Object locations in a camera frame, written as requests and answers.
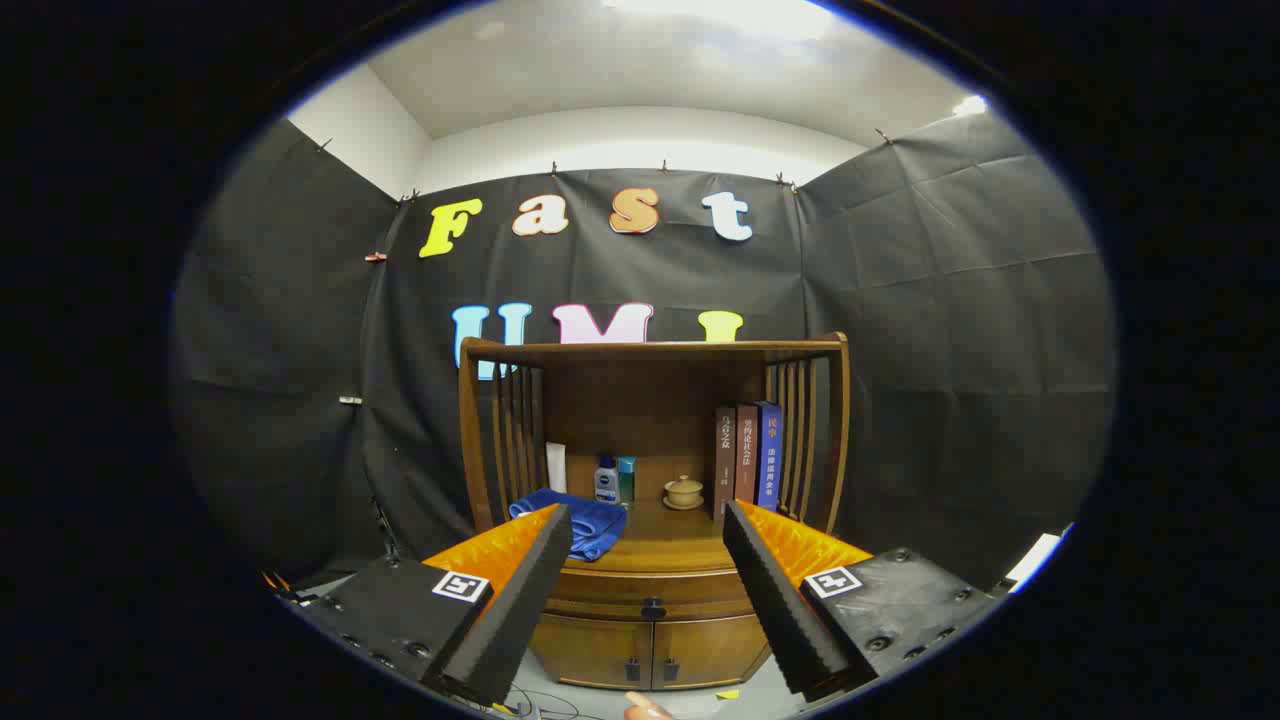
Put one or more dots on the beige lidded teacup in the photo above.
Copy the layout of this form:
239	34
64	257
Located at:
684	489

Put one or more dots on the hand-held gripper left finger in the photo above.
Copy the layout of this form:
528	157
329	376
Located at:
510	610

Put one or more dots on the ceiling light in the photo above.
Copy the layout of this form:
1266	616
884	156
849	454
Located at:
970	105

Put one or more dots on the dark brown book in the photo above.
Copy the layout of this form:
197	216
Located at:
725	460

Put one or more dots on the black drawer knob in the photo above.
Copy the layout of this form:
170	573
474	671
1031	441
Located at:
653	607

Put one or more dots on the reddish brown book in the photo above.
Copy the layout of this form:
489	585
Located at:
747	450

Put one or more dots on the teal bottle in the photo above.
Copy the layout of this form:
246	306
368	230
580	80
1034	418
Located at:
627	478

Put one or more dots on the blue book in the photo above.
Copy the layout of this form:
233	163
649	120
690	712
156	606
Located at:
770	450

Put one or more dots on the white panel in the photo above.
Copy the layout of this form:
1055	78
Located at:
1032	562

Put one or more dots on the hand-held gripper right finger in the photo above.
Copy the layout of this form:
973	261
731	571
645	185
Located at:
780	610

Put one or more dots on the wooden countertop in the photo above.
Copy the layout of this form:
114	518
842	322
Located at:
665	532

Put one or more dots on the white tube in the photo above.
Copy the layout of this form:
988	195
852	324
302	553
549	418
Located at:
556	468

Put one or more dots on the white lotion bottle blue cap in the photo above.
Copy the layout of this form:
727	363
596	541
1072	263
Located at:
606	485

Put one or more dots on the wooden cabinet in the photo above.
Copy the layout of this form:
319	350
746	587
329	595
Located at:
650	400

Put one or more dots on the blue towel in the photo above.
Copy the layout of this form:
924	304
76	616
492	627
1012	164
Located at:
597	520

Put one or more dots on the beige saucer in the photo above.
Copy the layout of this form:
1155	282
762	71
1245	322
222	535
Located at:
684	506

